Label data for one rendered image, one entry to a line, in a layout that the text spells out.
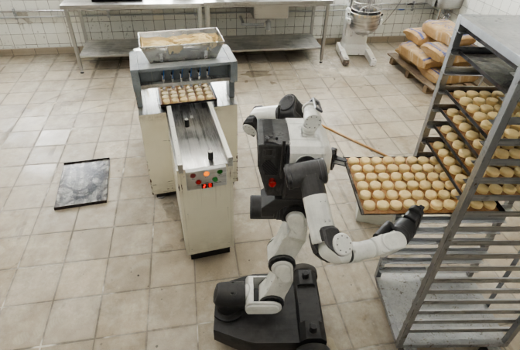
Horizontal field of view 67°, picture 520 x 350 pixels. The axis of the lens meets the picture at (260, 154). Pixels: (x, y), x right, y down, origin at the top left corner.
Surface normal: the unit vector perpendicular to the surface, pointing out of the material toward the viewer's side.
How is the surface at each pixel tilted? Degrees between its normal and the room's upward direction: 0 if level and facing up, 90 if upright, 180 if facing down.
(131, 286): 0
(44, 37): 90
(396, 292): 0
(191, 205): 90
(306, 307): 0
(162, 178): 90
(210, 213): 90
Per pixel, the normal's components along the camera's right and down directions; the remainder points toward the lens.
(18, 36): 0.17, 0.59
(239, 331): 0.03, -0.80
